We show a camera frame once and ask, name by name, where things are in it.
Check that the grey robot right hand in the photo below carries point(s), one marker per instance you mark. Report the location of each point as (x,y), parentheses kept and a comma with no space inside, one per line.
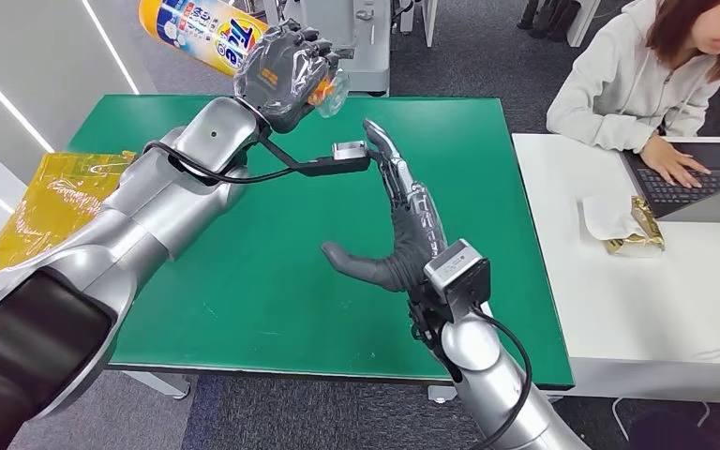
(409,248)

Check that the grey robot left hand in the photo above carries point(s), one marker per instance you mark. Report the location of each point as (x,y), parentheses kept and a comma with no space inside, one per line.
(279,81)

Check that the orange detergent bottle clear cap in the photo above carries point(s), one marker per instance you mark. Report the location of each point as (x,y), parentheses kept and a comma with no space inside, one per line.
(198,31)

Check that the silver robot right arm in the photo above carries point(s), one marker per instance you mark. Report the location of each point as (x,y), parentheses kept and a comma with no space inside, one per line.
(490,385)

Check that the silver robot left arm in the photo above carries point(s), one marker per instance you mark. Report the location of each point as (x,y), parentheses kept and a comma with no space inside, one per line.
(149,205)

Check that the grey machine base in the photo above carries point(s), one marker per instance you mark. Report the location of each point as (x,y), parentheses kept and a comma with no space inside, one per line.
(369,62)

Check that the white table leg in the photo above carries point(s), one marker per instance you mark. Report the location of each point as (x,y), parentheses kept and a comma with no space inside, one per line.
(442,394)
(161,384)

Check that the white furniture panel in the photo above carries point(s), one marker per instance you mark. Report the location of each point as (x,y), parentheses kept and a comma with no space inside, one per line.
(585,22)
(429,18)

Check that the white paper napkin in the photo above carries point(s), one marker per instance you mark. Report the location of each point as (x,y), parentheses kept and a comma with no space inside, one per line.
(608,217)

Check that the gold foil packet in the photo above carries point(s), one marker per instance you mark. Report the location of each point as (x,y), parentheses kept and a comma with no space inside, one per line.
(649,233)

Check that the person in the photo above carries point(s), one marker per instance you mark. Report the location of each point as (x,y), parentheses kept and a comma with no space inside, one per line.
(621,93)

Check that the yellow taped cardboard box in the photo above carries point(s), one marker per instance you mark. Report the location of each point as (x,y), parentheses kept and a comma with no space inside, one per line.
(43,205)

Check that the person's hand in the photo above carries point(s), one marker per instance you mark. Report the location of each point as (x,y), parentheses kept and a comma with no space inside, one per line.
(670,161)

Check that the dark grey laptop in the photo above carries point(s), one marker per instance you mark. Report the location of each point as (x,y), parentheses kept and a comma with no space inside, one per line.
(683,186)

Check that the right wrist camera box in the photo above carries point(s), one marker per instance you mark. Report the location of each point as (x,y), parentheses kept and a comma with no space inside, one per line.
(459,276)

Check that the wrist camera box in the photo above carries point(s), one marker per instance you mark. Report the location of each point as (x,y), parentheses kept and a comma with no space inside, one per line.
(459,276)
(344,160)

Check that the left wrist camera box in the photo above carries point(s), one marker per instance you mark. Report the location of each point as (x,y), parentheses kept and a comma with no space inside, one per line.
(344,160)

